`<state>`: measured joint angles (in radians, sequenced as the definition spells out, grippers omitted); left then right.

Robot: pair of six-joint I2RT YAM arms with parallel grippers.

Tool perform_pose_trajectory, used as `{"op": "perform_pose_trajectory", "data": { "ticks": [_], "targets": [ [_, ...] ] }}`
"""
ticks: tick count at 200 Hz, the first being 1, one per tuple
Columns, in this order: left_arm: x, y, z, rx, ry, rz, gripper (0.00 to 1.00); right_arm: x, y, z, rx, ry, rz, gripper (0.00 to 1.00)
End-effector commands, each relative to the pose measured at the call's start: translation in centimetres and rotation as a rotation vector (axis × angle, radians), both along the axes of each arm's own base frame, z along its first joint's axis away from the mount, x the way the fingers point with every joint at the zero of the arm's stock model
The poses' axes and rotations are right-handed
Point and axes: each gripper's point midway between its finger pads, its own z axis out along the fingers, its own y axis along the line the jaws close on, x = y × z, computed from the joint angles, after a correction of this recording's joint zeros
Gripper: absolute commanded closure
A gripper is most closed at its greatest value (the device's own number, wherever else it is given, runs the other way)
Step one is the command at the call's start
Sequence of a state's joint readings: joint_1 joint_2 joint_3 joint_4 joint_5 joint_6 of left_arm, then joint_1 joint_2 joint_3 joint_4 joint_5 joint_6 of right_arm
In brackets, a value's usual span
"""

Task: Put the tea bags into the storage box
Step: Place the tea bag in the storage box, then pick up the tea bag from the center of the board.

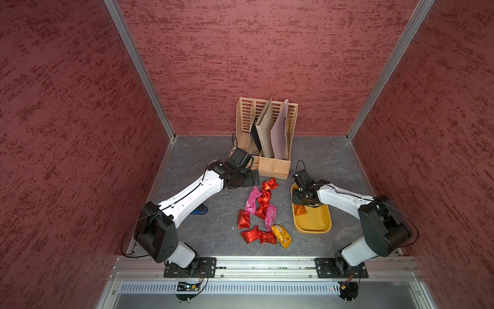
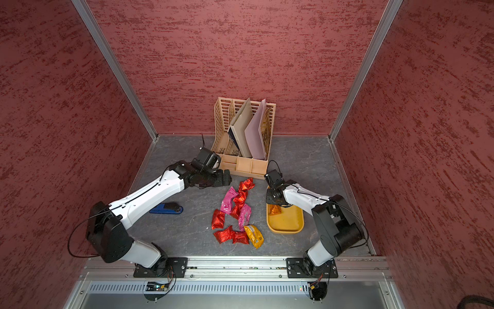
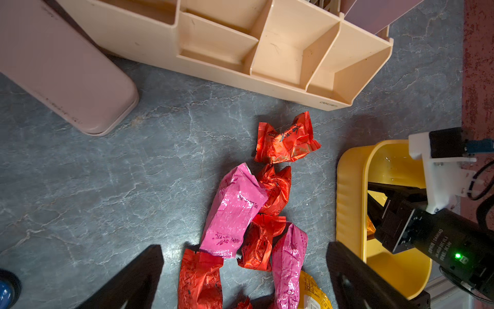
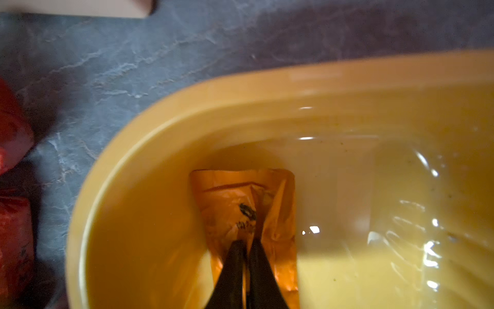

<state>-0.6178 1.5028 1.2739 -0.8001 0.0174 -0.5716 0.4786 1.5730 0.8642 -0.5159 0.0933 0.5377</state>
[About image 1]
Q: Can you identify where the red tea bag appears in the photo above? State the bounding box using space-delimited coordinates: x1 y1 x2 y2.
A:
257 191 271 205
255 203 270 220
241 225 260 244
259 231 277 245
261 178 279 192
237 209 250 230

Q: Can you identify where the pink tea bag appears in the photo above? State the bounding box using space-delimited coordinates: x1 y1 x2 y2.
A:
264 204 277 230
244 187 262 214

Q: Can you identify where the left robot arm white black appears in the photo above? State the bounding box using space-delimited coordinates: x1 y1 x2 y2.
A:
133 160 259 269

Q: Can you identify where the orange tea bag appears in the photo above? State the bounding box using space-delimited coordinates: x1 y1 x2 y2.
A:
293 204 307 216

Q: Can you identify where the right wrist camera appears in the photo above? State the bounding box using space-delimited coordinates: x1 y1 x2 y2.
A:
292 169 315 191

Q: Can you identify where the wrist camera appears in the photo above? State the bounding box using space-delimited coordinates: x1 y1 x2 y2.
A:
227 148 253 170
292 169 315 191

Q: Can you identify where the red tea bag top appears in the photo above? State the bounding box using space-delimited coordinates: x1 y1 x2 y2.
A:
261 178 279 192

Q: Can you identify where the aluminium front rail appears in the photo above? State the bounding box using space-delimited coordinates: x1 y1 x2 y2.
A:
109 256 425 282

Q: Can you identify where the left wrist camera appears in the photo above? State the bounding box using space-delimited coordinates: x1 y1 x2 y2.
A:
227 148 253 170

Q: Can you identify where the yellow plastic storage box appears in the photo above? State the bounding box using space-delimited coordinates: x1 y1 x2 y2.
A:
292 204 332 234

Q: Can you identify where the mauve folder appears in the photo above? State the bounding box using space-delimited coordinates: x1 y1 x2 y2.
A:
270 99 289 160

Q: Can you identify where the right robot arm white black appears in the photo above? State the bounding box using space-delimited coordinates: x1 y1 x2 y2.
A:
292 178 413 273

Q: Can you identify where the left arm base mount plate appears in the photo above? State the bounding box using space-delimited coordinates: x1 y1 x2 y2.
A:
163 257 217 279

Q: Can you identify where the yellow tea bag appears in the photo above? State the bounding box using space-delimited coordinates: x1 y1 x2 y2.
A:
271 225 292 248

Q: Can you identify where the beige plastic file organizer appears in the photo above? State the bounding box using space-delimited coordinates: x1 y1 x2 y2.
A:
234 97 298 180

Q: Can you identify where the tan cardboard folder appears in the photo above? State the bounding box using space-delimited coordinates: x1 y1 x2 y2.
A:
256 99 274 158

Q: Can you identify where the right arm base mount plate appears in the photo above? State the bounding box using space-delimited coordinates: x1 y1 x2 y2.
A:
314 257 369 279

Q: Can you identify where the black notebook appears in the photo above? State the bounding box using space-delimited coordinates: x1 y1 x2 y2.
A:
250 117 262 156

